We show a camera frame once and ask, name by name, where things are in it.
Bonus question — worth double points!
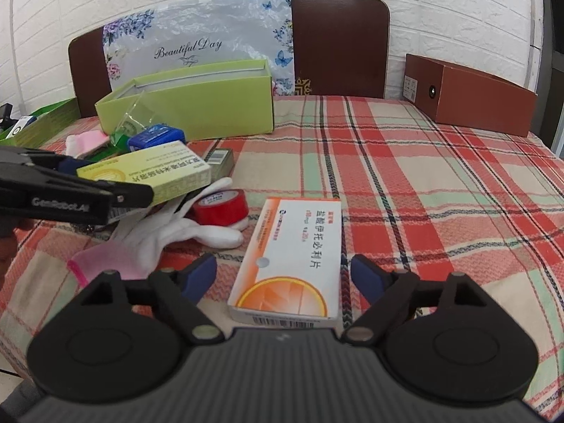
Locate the white blue small box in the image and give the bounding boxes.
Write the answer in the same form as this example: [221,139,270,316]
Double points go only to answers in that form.
[0,103,38,139]

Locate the plaid blanket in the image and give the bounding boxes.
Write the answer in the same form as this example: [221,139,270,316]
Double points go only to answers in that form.
[0,94,564,421]

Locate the blue snack packet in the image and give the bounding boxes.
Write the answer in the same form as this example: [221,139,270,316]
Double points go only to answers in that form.
[128,124,188,151]

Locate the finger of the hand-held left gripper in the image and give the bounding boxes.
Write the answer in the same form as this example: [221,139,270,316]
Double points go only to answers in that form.
[0,145,82,176]
[0,168,155,226]

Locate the clear plastic cup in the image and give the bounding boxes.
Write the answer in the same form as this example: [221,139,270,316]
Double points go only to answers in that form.
[112,90,153,146]

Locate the small olive box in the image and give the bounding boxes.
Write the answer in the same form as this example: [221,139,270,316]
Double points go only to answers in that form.
[207,147,235,181]

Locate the yellow green medicine box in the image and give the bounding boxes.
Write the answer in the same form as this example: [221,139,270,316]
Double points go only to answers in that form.
[76,140,213,223]

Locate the light green cardboard box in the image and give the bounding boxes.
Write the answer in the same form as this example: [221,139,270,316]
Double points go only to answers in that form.
[94,59,276,138]

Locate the brown cardboard box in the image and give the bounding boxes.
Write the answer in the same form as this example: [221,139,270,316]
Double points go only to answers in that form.
[403,54,539,138]

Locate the orange white medicine box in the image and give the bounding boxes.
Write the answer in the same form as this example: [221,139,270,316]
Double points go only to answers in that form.
[228,197,343,329]

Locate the brown wooden headboard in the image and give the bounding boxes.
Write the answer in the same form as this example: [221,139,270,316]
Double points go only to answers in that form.
[67,0,391,117]

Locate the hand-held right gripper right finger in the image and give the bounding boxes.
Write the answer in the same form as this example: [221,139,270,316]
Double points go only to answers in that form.
[341,253,485,345]

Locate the green plastic bag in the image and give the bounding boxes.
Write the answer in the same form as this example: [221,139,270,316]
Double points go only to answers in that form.
[88,130,133,161]

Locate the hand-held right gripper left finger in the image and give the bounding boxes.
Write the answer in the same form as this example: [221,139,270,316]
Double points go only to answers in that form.
[81,253,225,345]

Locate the red tape roll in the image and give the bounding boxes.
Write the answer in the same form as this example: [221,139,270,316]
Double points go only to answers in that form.
[192,189,249,226]

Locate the pink sticky note pad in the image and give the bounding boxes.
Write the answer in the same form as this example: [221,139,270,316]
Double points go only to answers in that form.
[65,130,111,158]

